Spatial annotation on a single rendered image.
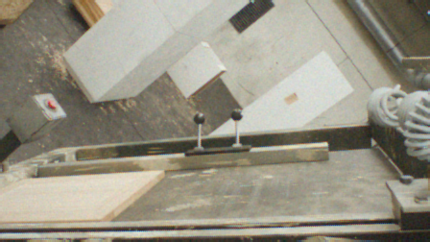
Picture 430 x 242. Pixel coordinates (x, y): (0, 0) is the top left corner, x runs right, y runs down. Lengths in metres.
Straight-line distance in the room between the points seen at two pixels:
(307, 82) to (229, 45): 4.84
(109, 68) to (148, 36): 0.48
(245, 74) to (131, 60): 5.88
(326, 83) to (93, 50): 2.61
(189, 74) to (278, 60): 3.42
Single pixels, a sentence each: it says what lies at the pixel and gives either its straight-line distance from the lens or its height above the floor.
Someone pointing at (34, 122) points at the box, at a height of 0.87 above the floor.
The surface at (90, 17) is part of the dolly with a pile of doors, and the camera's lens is 5.04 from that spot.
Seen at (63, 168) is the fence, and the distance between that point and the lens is 1.39.
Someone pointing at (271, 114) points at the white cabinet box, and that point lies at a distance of 4.82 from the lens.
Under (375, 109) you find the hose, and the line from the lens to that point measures 0.71.
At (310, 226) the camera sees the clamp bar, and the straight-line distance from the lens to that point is 0.54.
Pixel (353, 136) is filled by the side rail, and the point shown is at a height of 1.79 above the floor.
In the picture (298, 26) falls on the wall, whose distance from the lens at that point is 9.24.
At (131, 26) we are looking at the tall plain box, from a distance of 3.68.
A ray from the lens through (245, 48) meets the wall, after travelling 9.32.
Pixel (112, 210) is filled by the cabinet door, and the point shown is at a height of 1.31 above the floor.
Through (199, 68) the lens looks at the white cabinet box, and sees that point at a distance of 6.20.
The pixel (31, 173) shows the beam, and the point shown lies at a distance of 1.43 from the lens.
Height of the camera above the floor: 1.81
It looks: 16 degrees down
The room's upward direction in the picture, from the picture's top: 53 degrees clockwise
